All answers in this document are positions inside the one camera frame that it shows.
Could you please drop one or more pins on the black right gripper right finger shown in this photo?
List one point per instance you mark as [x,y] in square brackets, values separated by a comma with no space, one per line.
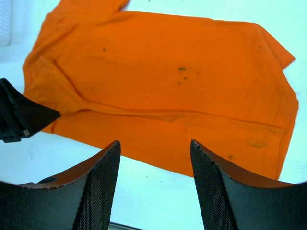
[233,198]

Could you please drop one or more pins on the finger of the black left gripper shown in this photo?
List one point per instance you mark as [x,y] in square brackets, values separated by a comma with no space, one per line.
[19,116]

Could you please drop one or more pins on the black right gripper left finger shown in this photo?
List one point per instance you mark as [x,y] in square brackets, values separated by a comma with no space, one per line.
[79,198]

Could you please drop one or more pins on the orange t shirt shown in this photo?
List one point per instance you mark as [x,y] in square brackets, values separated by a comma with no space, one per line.
[156,81]

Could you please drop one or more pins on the white plastic basket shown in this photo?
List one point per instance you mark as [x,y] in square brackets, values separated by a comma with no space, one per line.
[5,22]

